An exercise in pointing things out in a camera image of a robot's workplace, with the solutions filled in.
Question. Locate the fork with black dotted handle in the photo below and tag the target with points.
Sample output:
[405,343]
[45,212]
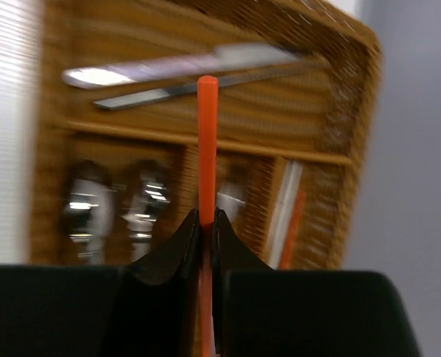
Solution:
[232,194]

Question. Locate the spoon with dark dotted handle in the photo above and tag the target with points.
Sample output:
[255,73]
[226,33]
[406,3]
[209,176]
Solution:
[145,196]

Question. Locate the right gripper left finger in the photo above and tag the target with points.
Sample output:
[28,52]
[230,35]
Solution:
[145,308]

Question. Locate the red chopstick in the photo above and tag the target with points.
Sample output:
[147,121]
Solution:
[293,229]
[207,132]

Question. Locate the wicker cutlery basket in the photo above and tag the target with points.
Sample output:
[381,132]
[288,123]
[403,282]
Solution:
[321,117]

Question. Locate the knife with pink handle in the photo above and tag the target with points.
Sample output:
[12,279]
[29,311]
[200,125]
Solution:
[231,57]

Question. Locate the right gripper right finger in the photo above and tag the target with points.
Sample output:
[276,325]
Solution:
[260,311]

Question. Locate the white chopstick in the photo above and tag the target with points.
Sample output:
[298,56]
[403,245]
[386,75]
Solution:
[275,230]
[290,205]

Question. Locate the knife with black handle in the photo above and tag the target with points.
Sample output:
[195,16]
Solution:
[205,83]

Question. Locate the spoon with pink handle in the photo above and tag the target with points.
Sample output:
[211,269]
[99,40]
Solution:
[88,212]

